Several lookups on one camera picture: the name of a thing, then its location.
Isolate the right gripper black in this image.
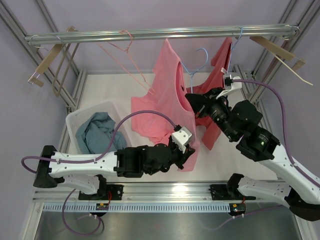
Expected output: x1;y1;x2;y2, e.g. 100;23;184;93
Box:
186;87;238;141

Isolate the light pink t-shirt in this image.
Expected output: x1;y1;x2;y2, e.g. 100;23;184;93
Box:
131;40;200;172

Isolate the light blue wire hanger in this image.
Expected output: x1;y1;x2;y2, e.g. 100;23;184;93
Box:
180;47;209;94

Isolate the pink wire hanger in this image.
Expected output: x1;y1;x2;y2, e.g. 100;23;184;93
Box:
97;29;155;95

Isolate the blue-grey t-shirt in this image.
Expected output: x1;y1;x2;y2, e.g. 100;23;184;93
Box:
75;112;127;154

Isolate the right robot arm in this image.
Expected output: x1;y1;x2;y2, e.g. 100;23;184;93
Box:
185;87;320;222

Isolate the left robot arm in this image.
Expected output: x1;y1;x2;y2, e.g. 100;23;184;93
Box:
33;140;195;200

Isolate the dark pink t-shirt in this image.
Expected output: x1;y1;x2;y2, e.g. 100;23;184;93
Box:
192;37;232;150

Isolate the right beige clip hanger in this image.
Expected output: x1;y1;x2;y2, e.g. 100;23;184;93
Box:
249;36;314;86

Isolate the beige clip hanger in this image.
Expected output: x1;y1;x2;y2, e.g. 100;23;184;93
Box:
249;36;314;86
27;36;80;97

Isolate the left beige clip hanger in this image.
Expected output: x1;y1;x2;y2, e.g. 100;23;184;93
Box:
27;36;80;97

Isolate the white plastic basket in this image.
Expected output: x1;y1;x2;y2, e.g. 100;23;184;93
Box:
66;100;131;154

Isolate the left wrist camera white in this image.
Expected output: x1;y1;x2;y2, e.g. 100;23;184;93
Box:
171;125;194;154

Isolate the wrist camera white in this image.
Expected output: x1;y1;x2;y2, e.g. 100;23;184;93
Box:
171;125;194;154
216;72;242;99

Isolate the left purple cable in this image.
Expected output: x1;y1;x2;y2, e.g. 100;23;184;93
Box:
21;111;180;237

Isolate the purple cable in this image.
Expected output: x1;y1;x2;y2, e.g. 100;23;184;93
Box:
21;111;180;237
202;78;320;231

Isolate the aluminium front frame rail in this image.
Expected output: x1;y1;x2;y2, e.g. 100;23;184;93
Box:
32;181;305;203

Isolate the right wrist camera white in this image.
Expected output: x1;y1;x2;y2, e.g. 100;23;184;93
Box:
216;72;242;99

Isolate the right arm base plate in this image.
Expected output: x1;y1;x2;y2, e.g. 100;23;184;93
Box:
208;184;257;200

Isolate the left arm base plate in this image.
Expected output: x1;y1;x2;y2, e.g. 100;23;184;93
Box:
78;184;124;201

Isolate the aluminium hanging rail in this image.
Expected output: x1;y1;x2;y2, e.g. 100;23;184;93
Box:
24;23;300;46

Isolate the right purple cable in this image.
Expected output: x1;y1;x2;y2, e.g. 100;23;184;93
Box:
202;78;320;231

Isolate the white slotted cable duct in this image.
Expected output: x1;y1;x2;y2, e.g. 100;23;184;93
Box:
43;202;231;213

